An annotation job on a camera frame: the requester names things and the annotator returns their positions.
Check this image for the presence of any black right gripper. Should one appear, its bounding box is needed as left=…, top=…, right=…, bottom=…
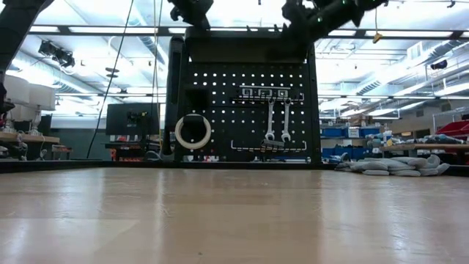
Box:
left=280, top=0, right=323, bottom=47

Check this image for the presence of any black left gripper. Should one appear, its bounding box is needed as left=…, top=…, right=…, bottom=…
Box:
left=168, top=0, right=214, bottom=30

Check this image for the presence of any silver combination wrench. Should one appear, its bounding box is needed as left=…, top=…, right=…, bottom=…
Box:
left=280, top=98, right=293, bottom=143
left=264, top=98, right=276, bottom=142

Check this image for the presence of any white tape roll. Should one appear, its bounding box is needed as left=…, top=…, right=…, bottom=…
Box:
left=174, top=113, right=213, bottom=150

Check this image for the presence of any black pegboard stand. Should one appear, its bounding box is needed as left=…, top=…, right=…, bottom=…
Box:
left=163, top=26, right=323, bottom=165

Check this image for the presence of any yellow hanging tag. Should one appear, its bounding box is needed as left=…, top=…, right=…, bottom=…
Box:
left=372, top=7, right=384, bottom=44

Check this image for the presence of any black monitor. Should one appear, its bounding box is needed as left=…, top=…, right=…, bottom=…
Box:
left=106, top=103, right=161, bottom=137

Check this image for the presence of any black ceiling device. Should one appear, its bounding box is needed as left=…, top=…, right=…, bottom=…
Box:
left=38, top=40, right=76, bottom=69

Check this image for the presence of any grey work glove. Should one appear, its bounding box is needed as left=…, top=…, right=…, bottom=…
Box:
left=335, top=161, right=451, bottom=177
left=357, top=153, right=442, bottom=172

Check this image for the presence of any white table lamp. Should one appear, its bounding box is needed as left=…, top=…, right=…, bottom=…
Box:
left=3, top=75, right=30, bottom=106
left=28, top=84, right=56, bottom=136

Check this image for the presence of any wooden workbench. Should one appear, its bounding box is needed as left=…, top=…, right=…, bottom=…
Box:
left=380, top=143, right=469, bottom=164

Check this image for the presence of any red storage bin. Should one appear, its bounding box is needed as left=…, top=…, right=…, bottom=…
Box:
left=435, top=120, right=469, bottom=137

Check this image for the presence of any wooden desk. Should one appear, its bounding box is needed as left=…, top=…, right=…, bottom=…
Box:
left=0, top=131, right=62, bottom=161

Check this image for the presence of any black hanging cable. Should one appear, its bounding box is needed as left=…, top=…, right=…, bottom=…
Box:
left=86, top=0, right=136, bottom=159

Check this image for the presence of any black aluminium table frame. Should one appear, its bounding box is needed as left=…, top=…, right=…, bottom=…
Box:
left=0, top=159, right=469, bottom=177

